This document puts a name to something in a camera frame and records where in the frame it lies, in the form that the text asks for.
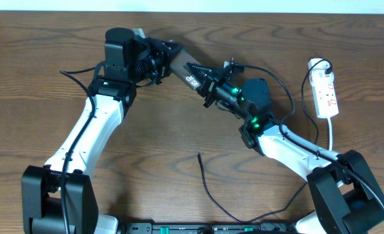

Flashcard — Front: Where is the white power strip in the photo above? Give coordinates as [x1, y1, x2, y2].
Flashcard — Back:
[308, 58, 338, 119]

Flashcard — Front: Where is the white power strip cord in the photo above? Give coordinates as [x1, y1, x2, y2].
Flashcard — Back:
[327, 117, 334, 152]

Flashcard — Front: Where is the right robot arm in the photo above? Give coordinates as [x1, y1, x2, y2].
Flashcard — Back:
[184, 62, 384, 233]

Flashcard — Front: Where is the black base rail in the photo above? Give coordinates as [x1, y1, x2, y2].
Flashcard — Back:
[117, 222, 297, 234]

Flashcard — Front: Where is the black charger cable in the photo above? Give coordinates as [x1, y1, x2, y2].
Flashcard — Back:
[197, 58, 333, 224]

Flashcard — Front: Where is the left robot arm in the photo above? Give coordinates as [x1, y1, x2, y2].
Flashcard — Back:
[21, 27, 182, 233]

